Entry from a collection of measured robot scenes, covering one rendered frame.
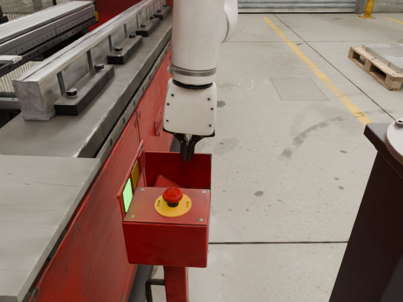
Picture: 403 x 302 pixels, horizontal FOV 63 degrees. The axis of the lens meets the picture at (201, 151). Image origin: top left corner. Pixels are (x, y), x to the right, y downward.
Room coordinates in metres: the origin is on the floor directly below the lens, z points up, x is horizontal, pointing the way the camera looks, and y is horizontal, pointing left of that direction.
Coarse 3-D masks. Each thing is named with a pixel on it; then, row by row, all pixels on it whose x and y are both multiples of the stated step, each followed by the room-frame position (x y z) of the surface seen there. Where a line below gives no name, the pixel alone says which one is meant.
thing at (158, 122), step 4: (160, 108) 1.32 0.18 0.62; (160, 112) 1.31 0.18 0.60; (156, 116) 1.23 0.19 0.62; (160, 116) 1.31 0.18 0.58; (156, 120) 1.22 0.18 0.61; (160, 120) 1.30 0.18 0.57; (156, 124) 1.21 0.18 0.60; (160, 124) 1.29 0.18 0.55; (156, 128) 1.20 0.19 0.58; (160, 128) 1.25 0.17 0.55; (156, 132) 1.20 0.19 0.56; (160, 132) 1.20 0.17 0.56
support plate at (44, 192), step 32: (0, 160) 0.32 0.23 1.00; (32, 160) 0.32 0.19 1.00; (64, 160) 0.32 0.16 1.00; (96, 160) 0.32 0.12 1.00; (0, 192) 0.26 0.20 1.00; (32, 192) 0.26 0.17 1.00; (64, 192) 0.26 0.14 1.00; (0, 224) 0.22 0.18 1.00; (32, 224) 0.22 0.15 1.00; (64, 224) 0.22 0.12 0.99; (0, 256) 0.18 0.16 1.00; (32, 256) 0.18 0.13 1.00; (0, 288) 0.15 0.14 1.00
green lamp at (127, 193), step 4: (128, 180) 0.51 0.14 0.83; (128, 184) 0.50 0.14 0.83; (128, 188) 0.50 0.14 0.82; (124, 192) 0.47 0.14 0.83; (128, 192) 0.49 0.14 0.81; (124, 196) 0.47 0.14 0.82; (128, 196) 0.49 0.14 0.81; (124, 200) 0.47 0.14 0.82; (128, 200) 0.49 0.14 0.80; (128, 204) 0.49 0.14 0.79
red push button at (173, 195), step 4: (172, 188) 0.51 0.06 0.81; (176, 188) 0.51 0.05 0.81; (164, 192) 0.50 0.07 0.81; (168, 192) 0.50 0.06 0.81; (172, 192) 0.50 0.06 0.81; (176, 192) 0.50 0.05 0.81; (180, 192) 0.50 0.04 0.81; (164, 196) 0.49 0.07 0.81; (168, 196) 0.49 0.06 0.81; (172, 196) 0.49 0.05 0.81; (176, 196) 0.49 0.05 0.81; (180, 196) 0.49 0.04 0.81; (164, 200) 0.49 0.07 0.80; (168, 200) 0.48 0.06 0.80; (172, 200) 0.48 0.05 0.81; (176, 200) 0.48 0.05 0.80; (168, 204) 0.49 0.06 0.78; (172, 204) 0.49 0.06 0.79; (176, 204) 0.49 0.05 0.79
